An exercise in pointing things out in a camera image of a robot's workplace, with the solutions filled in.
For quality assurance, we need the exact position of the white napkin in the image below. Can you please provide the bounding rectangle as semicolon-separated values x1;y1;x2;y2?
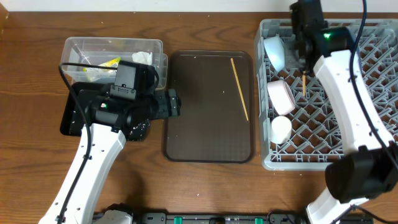
132;51;153;65

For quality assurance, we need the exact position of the wooden chopstick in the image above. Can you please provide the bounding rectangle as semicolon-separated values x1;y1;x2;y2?
302;70;307;96
230;57;249;121

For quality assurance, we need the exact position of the yellow white snack wrapper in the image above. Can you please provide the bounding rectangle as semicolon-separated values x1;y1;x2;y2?
83;57;121;82

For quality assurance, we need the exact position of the white bowl with rice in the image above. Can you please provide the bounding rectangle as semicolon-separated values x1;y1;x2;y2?
267;80;295;115

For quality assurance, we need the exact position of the white paper cup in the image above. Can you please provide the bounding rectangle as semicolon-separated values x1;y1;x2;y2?
271;116;292;144

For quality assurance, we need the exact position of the light blue small bowl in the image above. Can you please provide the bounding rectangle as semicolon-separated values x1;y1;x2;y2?
263;36;285;72

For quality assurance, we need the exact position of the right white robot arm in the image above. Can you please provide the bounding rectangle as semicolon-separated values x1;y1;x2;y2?
290;0;397;223

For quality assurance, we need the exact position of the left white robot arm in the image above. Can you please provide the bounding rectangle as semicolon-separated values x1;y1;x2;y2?
40;60;181;223

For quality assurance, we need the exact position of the black waste tray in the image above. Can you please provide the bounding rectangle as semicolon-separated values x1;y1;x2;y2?
60;82;150;141

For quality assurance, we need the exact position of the grey plastic dishwasher rack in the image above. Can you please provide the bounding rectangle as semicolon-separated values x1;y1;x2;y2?
254;19;397;170

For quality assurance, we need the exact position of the dark brown serving tray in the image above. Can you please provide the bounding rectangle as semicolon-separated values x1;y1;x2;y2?
162;50;256;164

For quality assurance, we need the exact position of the clear plastic bin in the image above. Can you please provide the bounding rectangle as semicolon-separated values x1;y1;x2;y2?
61;37;168;90

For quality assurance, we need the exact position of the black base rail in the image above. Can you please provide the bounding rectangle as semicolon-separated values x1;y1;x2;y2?
93;203;374;224

